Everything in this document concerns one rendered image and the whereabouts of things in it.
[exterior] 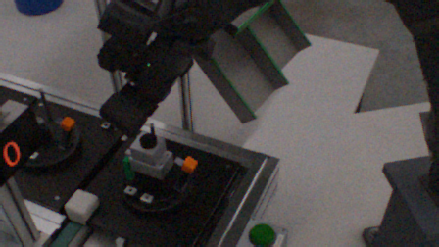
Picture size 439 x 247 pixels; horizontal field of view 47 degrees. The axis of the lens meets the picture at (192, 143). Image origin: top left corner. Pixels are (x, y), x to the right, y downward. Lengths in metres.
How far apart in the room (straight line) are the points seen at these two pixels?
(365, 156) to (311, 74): 0.30
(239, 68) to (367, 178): 0.36
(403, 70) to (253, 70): 1.91
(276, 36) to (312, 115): 0.21
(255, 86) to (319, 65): 0.37
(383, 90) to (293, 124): 1.58
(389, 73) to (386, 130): 1.65
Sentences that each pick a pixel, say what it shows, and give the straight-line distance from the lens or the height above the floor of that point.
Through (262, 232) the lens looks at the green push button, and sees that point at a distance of 0.87.
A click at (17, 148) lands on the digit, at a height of 1.20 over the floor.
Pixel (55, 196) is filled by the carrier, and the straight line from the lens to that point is 0.98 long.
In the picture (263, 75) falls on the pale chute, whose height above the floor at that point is 1.02.
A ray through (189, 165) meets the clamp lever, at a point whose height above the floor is 1.07.
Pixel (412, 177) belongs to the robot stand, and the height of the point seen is 1.06.
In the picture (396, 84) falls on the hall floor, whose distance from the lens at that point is 2.82.
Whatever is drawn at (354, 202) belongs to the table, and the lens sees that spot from 1.08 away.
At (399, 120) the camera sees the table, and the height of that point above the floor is 0.86.
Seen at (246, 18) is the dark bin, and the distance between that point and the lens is 0.95.
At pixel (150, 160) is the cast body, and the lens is 0.85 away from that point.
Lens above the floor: 1.69
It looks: 45 degrees down
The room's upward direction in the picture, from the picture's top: 5 degrees counter-clockwise
